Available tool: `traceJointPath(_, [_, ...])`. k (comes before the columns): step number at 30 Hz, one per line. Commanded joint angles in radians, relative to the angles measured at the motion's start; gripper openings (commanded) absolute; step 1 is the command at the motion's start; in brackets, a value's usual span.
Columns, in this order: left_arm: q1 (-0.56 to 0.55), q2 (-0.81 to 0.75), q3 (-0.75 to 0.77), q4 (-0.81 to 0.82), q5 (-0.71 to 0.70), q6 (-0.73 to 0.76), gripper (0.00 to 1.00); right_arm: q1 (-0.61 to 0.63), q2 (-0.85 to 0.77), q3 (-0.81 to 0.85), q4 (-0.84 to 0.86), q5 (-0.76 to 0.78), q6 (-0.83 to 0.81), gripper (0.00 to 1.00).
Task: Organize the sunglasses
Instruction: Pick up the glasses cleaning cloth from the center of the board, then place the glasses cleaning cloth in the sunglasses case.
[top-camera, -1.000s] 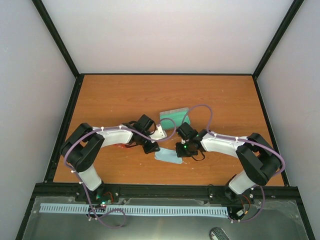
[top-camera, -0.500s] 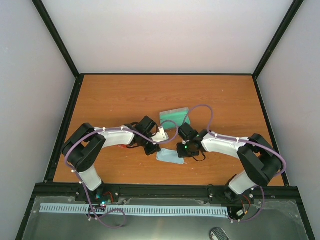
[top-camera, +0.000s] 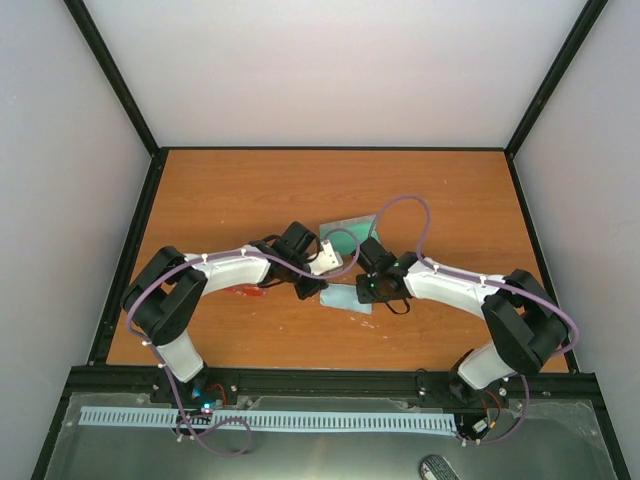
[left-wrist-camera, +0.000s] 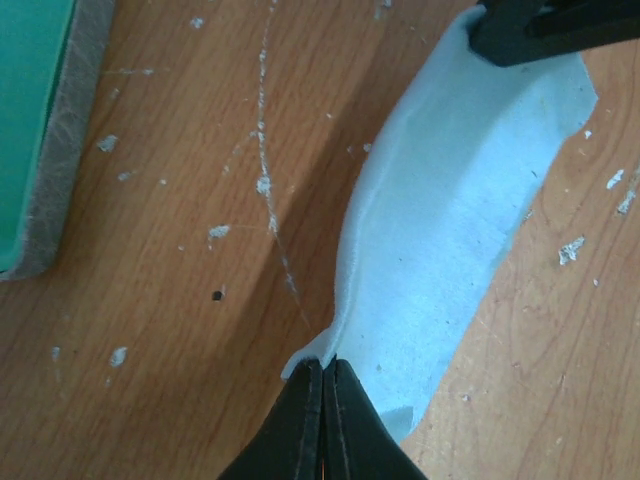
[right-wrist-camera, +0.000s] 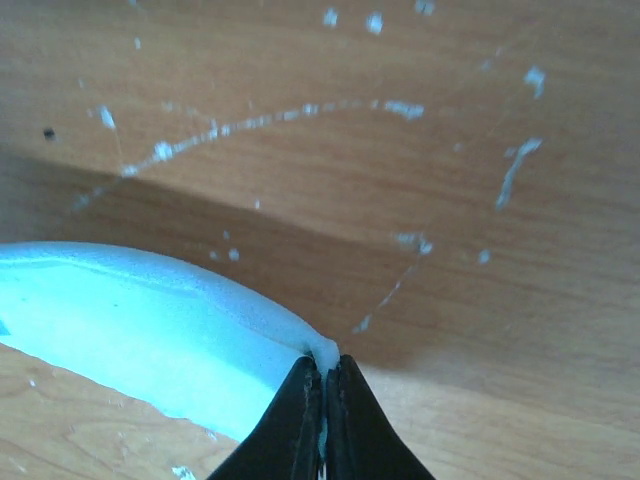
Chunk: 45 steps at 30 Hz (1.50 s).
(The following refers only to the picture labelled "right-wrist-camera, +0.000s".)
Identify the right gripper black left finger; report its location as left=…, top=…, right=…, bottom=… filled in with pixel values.
left=209, top=356, right=323, bottom=480

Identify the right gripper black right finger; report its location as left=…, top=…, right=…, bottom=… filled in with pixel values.
left=326, top=355, right=434, bottom=480

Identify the light blue cleaning cloth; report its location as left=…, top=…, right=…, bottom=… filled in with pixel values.
left=1, top=242, right=339, bottom=441

